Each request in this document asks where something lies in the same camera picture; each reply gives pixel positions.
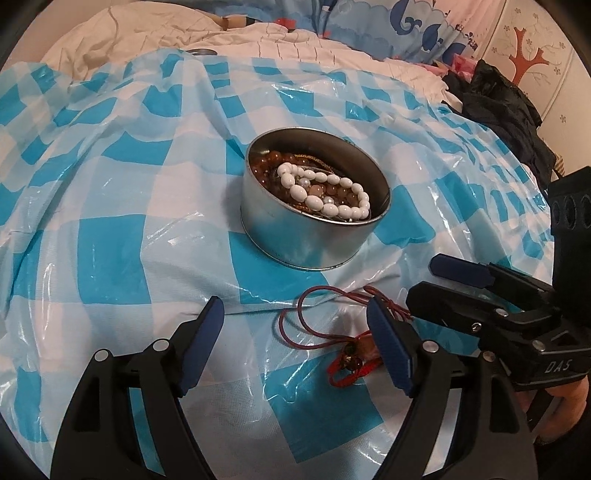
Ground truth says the dark clothing pile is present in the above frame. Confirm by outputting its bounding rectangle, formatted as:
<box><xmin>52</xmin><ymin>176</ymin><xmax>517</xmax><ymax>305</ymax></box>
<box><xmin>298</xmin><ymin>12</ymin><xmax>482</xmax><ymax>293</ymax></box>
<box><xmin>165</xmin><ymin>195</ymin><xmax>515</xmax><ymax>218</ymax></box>
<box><xmin>443</xmin><ymin>59</ymin><xmax>561</xmax><ymax>185</ymax></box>

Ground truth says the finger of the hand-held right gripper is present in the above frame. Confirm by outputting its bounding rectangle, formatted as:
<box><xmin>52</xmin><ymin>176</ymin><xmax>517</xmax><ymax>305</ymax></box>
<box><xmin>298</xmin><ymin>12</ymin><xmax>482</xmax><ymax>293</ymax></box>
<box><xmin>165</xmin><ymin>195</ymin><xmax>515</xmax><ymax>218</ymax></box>
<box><xmin>429</xmin><ymin>254</ymin><xmax>555</xmax><ymax>305</ymax></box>
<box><xmin>406</xmin><ymin>282</ymin><xmax>561</xmax><ymax>356</ymax></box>

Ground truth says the blue checkered plastic sheet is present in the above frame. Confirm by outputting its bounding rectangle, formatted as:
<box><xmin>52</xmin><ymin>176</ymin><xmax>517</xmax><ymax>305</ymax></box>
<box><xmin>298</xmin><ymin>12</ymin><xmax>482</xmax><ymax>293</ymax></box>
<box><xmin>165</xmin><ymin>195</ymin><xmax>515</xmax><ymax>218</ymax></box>
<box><xmin>0</xmin><ymin>55</ymin><xmax>568</xmax><ymax>480</ymax></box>

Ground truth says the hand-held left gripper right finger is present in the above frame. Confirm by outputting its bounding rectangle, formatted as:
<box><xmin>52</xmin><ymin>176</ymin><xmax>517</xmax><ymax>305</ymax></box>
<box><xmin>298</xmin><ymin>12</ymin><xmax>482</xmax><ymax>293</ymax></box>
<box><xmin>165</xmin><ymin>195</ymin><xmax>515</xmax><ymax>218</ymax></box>
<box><xmin>366</xmin><ymin>295</ymin><xmax>539</xmax><ymax>480</ymax></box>

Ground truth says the wooden handle tool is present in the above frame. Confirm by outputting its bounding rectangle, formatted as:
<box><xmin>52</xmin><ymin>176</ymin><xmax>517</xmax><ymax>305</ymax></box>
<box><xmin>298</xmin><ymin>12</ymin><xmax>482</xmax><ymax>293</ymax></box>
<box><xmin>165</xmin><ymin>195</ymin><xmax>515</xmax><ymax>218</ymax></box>
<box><xmin>221</xmin><ymin>16</ymin><xmax>259</xmax><ymax>31</ymax></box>

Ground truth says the white bead bracelet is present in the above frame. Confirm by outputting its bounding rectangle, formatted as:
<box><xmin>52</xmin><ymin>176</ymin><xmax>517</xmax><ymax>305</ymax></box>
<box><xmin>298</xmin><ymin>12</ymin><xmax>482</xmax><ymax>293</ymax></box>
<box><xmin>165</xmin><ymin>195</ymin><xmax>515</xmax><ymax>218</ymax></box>
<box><xmin>277</xmin><ymin>162</ymin><xmax>371</xmax><ymax>221</ymax></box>

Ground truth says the round metal tin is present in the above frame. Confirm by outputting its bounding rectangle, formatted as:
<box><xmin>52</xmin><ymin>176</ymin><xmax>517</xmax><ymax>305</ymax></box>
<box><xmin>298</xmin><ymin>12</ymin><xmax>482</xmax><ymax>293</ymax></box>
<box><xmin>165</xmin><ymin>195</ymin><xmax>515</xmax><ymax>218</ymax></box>
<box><xmin>239</xmin><ymin>127</ymin><xmax>391</xmax><ymax>272</ymax></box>

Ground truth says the amber bead bracelet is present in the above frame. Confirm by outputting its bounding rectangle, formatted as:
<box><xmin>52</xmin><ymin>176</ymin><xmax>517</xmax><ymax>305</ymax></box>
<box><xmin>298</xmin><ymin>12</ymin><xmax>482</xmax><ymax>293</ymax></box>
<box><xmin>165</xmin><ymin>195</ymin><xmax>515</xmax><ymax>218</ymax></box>
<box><xmin>252</xmin><ymin>150</ymin><xmax>296</xmax><ymax>195</ymax></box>

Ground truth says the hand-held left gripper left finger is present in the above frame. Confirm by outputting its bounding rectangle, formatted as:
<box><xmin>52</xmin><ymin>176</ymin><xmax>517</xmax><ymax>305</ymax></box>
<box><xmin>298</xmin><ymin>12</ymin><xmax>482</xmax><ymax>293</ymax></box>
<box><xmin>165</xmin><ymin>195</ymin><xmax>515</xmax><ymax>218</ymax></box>
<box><xmin>51</xmin><ymin>295</ymin><xmax>225</xmax><ymax>480</ymax></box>

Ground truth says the pink cloth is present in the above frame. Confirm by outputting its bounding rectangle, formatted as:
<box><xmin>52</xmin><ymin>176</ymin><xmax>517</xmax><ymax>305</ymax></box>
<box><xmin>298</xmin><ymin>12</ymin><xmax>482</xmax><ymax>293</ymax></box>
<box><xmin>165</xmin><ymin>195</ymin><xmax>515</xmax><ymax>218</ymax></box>
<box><xmin>422</xmin><ymin>53</ymin><xmax>476</xmax><ymax>79</ymax></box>

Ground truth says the white striped duvet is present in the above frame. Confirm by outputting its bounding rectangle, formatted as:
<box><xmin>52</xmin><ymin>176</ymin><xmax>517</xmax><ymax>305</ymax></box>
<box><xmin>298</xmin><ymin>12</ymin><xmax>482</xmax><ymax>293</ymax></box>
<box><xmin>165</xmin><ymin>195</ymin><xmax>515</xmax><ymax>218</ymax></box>
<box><xmin>34</xmin><ymin>7</ymin><xmax>455</xmax><ymax>109</ymax></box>

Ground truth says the pink bead bracelet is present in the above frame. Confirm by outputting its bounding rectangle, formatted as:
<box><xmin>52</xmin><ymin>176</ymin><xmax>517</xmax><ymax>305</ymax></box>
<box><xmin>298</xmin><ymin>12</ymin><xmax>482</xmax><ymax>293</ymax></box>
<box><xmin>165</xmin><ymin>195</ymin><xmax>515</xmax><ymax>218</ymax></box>
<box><xmin>305</xmin><ymin>182</ymin><xmax>361</xmax><ymax>204</ymax></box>

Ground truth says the person's right hand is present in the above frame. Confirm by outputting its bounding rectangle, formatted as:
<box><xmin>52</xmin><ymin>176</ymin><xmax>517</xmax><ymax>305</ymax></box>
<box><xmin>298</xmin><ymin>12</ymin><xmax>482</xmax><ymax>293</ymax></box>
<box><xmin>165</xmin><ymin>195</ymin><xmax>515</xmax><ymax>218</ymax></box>
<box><xmin>545</xmin><ymin>376</ymin><xmax>591</xmax><ymax>443</ymax></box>

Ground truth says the whale print blue quilt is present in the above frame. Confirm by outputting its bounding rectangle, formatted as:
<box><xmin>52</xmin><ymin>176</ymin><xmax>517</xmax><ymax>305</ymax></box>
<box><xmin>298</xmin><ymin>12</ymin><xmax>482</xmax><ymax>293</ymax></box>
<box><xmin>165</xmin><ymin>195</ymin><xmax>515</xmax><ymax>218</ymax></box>
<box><xmin>272</xmin><ymin>0</ymin><xmax>476</xmax><ymax>65</ymax></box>

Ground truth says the red string bracelet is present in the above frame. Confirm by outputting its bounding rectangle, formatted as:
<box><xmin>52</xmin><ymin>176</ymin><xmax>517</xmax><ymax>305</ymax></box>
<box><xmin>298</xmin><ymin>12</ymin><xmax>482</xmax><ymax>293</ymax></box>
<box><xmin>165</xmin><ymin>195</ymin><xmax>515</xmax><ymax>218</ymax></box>
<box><xmin>323</xmin><ymin>355</ymin><xmax>384</xmax><ymax>391</ymax></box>

